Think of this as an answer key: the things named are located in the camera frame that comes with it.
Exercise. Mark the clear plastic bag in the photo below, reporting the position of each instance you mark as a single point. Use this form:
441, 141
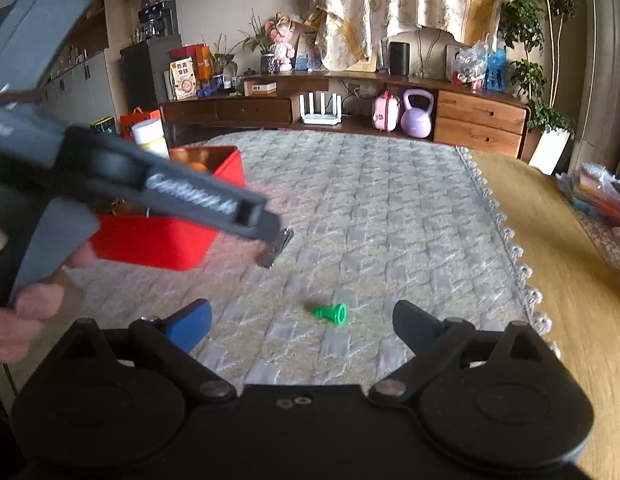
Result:
468, 62

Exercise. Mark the dark teapot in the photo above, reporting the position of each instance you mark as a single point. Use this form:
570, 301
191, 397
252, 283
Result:
250, 71

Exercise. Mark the white router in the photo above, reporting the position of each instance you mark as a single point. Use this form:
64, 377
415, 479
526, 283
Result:
320, 117

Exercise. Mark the metal nail clipper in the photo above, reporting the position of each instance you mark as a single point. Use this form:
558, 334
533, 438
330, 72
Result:
276, 251

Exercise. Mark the black printed box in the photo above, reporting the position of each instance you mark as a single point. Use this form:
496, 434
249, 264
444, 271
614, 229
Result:
103, 125

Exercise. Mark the stack of colourful books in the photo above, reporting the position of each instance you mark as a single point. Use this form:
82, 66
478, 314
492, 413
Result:
597, 190

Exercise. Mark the small potted plant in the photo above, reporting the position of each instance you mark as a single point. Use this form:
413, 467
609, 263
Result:
221, 65

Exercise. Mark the green plastic toy piece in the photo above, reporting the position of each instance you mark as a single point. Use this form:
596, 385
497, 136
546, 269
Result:
334, 313

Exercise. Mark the patterned beige curtain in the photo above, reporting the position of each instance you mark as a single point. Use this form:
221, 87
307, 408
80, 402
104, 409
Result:
404, 5

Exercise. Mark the picture frame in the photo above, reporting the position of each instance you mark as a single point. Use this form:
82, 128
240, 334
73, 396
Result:
307, 55

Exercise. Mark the potted orchid plant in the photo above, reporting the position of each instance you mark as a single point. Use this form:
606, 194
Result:
267, 62

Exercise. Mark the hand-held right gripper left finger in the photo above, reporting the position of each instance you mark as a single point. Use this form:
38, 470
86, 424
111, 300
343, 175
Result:
192, 326

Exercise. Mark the blue packet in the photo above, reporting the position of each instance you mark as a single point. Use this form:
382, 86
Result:
495, 70

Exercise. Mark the clear glass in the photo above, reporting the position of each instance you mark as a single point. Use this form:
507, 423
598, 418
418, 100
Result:
384, 56

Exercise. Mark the black cabinet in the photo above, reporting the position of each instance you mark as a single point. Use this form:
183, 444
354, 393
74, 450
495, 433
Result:
145, 75

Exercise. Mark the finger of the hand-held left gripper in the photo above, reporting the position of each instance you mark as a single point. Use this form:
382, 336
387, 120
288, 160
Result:
205, 200

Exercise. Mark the beige rounded panel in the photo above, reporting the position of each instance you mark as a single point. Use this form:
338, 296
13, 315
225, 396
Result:
429, 52

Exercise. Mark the orange gift box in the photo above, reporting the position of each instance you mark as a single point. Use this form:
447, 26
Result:
202, 62

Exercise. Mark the grey quilted mat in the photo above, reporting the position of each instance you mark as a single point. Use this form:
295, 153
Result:
389, 210

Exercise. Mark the white flat box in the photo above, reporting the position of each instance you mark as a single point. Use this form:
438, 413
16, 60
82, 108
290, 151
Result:
261, 89

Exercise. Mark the printed snack box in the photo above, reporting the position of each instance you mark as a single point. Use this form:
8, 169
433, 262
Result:
184, 80

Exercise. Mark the black speaker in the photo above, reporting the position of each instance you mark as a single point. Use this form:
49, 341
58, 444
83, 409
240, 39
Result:
399, 59

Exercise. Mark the person's left hand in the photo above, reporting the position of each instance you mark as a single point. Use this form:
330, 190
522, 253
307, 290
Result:
30, 315

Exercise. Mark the purple kettlebell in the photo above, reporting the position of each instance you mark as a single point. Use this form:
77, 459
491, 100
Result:
416, 122

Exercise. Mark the black coffee machine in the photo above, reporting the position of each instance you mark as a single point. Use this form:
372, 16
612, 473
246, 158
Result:
157, 19

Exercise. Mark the red tin box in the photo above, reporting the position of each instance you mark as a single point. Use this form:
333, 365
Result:
165, 241

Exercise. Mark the orange fruit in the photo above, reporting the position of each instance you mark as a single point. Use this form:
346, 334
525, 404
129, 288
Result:
199, 164

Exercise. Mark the potted indoor tree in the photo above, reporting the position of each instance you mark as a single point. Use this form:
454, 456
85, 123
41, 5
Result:
525, 75

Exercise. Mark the pink doll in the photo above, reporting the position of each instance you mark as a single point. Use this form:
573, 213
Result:
282, 47

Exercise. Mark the wooden TV cabinet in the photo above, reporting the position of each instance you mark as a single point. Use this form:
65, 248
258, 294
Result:
474, 117

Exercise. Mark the orange gift bag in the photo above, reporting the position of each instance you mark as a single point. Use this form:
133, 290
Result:
137, 121

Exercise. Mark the wall cupboard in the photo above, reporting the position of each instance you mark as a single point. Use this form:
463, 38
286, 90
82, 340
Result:
85, 85

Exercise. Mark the pink case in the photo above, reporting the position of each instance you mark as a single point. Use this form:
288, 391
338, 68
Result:
386, 115

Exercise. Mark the white plastic bottle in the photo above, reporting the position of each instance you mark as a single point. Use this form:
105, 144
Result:
150, 135

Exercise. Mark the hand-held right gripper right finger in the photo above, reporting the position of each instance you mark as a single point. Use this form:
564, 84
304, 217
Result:
414, 329

